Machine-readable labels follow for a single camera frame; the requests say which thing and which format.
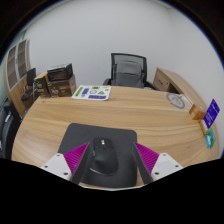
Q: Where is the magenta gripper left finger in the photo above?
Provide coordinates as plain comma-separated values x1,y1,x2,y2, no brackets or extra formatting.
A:
40,141,92,185

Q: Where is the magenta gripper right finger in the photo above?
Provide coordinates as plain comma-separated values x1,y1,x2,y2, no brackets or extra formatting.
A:
132,141,184,185

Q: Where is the black computer mouse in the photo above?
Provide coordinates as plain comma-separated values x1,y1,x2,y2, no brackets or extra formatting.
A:
90,137,119,176

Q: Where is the dark grey mouse pad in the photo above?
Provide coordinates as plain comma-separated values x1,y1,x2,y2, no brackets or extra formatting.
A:
58,123,137,188

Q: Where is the round grey coaster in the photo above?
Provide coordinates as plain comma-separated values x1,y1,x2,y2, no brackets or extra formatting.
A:
166,93,185,109

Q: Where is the orange cardboard box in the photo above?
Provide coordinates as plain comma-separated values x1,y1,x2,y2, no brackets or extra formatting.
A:
189,104,206,120

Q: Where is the small tan box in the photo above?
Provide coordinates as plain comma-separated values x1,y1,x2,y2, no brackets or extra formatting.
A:
199,120,208,135

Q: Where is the green flat box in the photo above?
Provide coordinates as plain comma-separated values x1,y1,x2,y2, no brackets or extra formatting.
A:
206,128,216,148

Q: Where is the brown cardboard box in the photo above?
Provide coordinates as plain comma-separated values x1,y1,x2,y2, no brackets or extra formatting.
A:
48,75,76,97

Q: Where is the black chair at left edge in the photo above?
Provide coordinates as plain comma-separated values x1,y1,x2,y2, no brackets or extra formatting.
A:
0,100,22,160

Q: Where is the wooden side cabinet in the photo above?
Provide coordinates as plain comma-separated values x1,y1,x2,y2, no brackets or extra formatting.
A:
152,67,196,100

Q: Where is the purple standing card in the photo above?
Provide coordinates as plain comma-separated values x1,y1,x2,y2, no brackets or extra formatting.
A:
203,100,220,128

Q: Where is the small brown box left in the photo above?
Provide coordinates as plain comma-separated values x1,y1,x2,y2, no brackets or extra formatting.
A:
34,72,50,98

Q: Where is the black box on top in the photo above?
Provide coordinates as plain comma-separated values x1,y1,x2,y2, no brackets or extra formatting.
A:
47,63,73,81

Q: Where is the black mesh office chair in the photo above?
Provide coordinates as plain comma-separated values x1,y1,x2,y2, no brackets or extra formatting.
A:
103,53,158,91

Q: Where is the black visitor chair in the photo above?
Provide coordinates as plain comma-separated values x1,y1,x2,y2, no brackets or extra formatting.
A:
21,68,36,102

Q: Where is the wooden bookshelf cabinet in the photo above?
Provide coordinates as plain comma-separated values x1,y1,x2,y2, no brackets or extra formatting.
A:
3,39,31,116

